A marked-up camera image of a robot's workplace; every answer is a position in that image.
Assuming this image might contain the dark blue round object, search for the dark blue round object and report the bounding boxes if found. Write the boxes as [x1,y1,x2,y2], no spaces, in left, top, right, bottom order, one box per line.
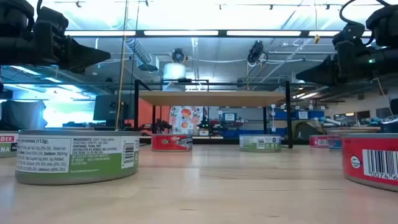
[380,114,398,134]

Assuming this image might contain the black round ceiling device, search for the black round ceiling device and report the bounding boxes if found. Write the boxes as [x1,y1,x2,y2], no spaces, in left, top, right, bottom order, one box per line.
[171,48,188,65]

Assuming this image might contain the silver spiral ventilation duct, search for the silver spiral ventilation duct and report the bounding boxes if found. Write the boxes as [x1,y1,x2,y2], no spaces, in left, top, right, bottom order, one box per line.
[126,37,159,72]

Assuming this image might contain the yellow hanging cable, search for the yellow hanging cable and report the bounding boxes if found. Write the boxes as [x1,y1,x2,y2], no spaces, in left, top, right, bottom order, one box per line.
[114,0,129,131]

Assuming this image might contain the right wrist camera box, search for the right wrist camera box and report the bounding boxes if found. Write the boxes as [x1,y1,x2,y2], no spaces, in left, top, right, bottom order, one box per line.
[331,23,366,44]

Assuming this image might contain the orange panel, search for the orange panel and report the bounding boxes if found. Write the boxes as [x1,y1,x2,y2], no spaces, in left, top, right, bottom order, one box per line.
[138,99,171,128]

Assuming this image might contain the red-label seafood can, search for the red-label seafood can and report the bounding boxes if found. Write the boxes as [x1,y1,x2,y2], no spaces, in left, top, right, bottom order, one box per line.
[341,133,398,192]
[308,134,330,148]
[151,134,193,152]

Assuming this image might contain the black monitor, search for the black monitor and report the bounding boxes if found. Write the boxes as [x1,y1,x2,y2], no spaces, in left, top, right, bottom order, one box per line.
[93,94,136,122]

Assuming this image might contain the green-label tuna can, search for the green-label tuna can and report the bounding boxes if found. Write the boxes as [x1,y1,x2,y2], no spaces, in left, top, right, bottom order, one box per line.
[0,131,19,159]
[14,129,140,186]
[239,134,282,153]

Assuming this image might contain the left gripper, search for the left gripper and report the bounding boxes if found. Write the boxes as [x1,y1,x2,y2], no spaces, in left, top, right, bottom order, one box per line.
[29,30,112,75]

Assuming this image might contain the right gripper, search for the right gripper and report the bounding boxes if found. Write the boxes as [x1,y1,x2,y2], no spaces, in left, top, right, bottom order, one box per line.
[295,37,377,87]

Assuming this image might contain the black aluminium table frame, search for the black aluminium table frame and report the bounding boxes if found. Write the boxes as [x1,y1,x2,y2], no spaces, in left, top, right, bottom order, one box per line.
[139,136,292,146]

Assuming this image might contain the dark draped cloth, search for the dark draped cloth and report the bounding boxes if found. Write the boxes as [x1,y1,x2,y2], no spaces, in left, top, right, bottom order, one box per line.
[0,99,48,131]

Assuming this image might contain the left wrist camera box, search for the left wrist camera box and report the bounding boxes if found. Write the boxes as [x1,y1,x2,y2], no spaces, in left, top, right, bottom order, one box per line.
[33,6,70,38]

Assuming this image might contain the black hanging camera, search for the black hanging camera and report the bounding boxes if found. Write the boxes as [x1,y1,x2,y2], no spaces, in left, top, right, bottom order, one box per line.
[247,40,269,65]

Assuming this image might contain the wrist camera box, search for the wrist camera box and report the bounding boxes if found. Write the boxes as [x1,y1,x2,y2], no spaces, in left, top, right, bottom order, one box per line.
[33,6,70,38]
[331,23,366,44]

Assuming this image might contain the white cylinder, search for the white cylinder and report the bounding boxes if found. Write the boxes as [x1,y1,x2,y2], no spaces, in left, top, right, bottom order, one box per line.
[162,63,187,80]

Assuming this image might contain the floral patterned cloth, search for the floral patterned cloth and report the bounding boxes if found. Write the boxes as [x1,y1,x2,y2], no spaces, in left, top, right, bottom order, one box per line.
[168,106,205,136]

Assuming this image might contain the wooden shelf black metal legs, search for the wooden shelf black metal legs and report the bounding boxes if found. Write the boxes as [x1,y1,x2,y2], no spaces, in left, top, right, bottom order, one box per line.
[133,79,294,149]

